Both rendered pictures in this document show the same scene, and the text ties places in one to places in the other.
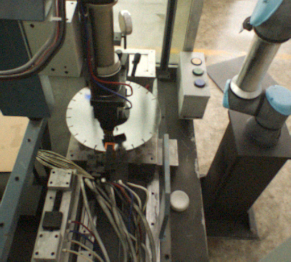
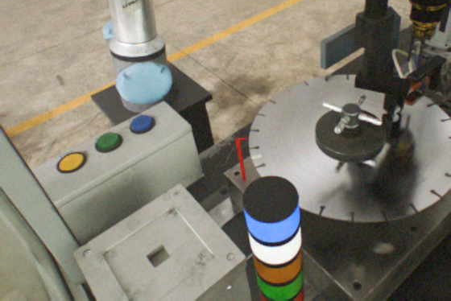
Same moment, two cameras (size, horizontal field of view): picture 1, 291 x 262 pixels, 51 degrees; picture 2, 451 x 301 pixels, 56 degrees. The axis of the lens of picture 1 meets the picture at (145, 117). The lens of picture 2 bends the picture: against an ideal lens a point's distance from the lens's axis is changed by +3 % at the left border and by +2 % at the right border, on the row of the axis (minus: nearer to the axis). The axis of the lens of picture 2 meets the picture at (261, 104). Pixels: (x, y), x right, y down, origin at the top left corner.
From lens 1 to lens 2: 120 cm
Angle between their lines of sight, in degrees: 77
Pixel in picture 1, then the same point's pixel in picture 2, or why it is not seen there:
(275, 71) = not seen: outside the picture
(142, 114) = (308, 105)
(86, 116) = (411, 156)
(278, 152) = (174, 72)
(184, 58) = (71, 185)
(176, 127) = (225, 166)
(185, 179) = not seen: hidden behind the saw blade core
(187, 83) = (155, 138)
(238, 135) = (176, 107)
